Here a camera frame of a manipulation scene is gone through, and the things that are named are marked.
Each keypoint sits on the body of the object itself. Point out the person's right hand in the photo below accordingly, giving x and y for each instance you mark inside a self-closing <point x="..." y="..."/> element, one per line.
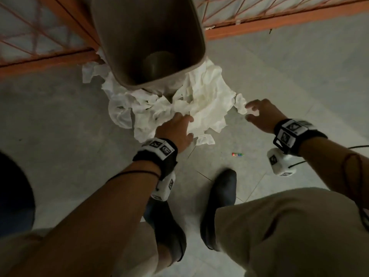
<point x="268" y="115"/>

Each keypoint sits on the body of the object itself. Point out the person's left hand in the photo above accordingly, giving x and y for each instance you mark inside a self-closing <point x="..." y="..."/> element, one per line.
<point x="173" y="129"/>

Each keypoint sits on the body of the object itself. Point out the person's right thumb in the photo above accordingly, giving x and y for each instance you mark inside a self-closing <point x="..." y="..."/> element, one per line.
<point x="252" y="118"/>

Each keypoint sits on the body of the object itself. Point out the person's left thumb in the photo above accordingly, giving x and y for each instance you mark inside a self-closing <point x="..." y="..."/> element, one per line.
<point x="190" y="136"/>

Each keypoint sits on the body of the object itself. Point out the person's left forearm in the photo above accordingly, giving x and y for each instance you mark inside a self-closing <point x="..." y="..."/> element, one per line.
<point x="95" y="216"/>

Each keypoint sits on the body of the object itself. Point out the person's right forearm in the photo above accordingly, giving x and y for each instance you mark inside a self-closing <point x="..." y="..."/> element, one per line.
<point x="331" y="167"/>

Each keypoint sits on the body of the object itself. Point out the small colourful wrapper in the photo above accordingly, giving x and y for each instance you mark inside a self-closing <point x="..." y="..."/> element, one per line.
<point x="237" y="154"/>

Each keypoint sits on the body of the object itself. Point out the pile of white crumpled paper towels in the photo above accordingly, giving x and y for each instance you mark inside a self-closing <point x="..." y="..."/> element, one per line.
<point x="201" y="95"/>

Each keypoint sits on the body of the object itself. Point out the black shoe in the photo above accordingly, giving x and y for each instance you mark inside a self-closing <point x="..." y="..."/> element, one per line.
<point x="220" y="199"/>
<point x="170" y="230"/>

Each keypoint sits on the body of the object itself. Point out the tan plastic waste bin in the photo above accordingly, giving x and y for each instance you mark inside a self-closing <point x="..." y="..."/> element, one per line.
<point x="150" y="34"/>

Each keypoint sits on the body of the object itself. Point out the beige trousers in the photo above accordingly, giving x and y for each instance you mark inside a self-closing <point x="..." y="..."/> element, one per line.
<point x="288" y="236"/>

